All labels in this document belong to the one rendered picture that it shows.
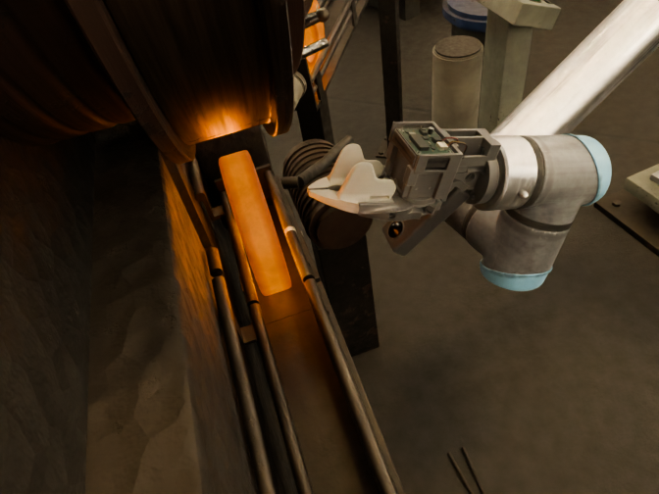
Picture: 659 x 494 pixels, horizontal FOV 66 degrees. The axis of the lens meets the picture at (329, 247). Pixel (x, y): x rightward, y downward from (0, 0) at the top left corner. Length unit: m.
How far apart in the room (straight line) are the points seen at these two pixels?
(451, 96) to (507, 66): 0.18
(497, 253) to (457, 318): 0.64
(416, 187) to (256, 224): 0.18
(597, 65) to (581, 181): 0.24
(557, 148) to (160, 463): 0.54
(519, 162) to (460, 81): 0.72
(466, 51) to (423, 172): 0.79
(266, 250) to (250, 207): 0.04
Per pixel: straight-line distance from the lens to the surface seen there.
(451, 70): 1.30
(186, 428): 0.28
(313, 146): 1.01
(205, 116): 0.28
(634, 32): 0.90
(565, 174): 0.66
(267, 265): 0.49
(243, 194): 0.49
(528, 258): 0.72
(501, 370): 1.29
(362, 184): 0.54
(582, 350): 1.36
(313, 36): 1.02
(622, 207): 1.69
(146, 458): 0.28
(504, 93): 1.48
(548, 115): 0.83
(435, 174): 0.56
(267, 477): 0.39
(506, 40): 1.40
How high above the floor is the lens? 1.11
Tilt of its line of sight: 46 degrees down
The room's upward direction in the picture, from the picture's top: 11 degrees counter-clockwise
